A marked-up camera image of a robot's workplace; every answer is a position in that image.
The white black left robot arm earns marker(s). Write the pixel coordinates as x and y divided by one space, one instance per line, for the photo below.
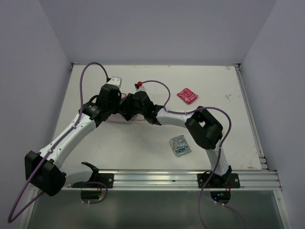
43 169

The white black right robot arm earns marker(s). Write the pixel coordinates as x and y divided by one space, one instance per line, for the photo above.
205 129

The blue Burts chips bag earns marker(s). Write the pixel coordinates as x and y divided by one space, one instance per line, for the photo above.
127 117

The aluminium right side rail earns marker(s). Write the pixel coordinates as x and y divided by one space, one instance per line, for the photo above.
257 141

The aluminium rail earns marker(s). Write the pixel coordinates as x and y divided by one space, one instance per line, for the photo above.
168 179
257 141

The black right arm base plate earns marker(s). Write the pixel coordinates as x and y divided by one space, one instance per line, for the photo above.
230 180

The silver blue snack packet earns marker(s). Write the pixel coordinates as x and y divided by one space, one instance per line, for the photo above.
179 146

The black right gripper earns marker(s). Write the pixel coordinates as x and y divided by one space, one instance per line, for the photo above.
125 107

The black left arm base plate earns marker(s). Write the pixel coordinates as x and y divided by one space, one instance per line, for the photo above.
94 182

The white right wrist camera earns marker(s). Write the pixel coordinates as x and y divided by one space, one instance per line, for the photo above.
139 87

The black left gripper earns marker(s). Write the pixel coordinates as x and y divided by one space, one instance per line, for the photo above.
117 107

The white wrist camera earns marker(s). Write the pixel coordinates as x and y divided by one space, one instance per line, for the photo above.
116 81
139 87

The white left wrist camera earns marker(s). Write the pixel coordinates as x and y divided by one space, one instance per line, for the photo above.
116 81

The pink snack packet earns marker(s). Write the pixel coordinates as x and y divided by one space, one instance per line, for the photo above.
187 96

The lilac paper bag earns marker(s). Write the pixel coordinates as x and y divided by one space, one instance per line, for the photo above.
119 118

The aluminium front rail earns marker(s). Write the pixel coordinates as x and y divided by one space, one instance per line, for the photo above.
168 179

